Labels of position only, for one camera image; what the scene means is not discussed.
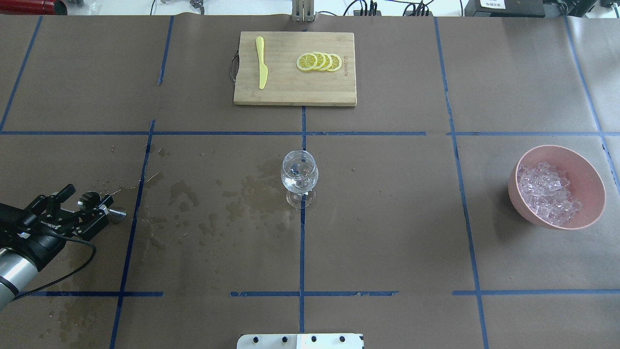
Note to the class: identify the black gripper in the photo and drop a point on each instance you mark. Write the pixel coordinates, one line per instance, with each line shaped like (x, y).
(42, 245)

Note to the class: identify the pink bowl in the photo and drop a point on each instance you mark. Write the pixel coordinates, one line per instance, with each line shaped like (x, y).
(586, 186)

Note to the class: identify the clear wine glass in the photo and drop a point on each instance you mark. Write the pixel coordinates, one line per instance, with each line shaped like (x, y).
(299, 175)

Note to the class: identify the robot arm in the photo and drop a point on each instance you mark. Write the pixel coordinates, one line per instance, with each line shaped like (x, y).
(16, 273)

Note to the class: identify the pile of clear ice cubes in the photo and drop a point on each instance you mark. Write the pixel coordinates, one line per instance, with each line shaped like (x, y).
(547, 191)

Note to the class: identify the aluminium camera post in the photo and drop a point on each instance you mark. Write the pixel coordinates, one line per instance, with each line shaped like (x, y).
(303, 11)

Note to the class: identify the steel double jigger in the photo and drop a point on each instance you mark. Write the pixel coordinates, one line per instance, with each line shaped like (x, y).
(92, 199)

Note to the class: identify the bamboo cutting board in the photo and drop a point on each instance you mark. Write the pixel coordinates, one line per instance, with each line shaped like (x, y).
(287, 85)

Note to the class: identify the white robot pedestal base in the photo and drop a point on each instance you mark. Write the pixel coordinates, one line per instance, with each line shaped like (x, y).
(301, 341)

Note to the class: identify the yellow plastic knife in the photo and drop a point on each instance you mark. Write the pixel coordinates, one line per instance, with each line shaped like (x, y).
(263, 69)

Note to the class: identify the black box on bench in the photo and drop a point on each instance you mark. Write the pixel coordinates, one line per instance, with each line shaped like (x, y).
(505, 8)

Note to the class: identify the red cylinder on bench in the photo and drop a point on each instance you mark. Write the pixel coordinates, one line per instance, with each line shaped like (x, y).
(33, 7)

